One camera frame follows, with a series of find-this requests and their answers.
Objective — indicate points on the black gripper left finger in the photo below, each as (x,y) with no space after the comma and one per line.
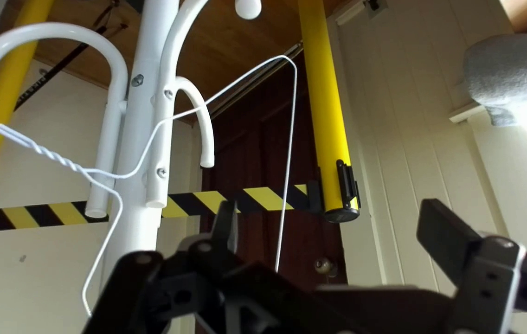
(171,291)

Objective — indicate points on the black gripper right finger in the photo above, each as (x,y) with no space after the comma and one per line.
(492,279)

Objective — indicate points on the white coat stand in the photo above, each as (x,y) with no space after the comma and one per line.
(152,62)

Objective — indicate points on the metal door knob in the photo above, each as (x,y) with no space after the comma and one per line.
(321,266)

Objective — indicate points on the brown wooden door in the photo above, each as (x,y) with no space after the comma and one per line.
(251,155)

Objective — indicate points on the gray cushion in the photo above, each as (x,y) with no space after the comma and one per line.
(511,68)

